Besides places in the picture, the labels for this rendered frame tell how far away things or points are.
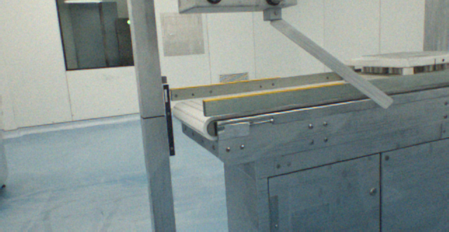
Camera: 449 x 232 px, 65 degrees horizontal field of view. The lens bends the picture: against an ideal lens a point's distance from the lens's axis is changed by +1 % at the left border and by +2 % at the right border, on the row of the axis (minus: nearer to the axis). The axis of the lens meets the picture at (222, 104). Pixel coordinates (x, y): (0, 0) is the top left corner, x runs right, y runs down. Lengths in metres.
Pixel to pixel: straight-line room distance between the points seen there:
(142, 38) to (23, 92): 4.87
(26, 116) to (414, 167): 5.27
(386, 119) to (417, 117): 0.11
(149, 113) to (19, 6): 4.90
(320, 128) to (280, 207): 0.22
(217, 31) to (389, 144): 5.16
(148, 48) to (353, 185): 0.65
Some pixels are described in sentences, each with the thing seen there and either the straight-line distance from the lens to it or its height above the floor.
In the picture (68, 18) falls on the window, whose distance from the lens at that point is 5.70.
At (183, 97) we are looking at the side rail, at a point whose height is 0.92.
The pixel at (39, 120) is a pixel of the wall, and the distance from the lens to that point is 5.78.
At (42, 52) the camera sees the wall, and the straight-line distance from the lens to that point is 5.70.
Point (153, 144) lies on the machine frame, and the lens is 0.97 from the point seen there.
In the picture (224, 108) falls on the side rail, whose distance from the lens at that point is 0.70.
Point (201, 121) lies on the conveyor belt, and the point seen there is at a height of 0.90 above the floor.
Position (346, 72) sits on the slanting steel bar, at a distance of 0.77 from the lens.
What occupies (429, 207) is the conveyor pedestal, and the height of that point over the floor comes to 0.53.
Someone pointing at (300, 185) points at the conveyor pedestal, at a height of 0.70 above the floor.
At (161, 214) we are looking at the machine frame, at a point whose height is 0.60.
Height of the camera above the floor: 1.05
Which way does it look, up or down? 9 degrees down
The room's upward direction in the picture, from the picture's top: 4 degrees counter-clockwise
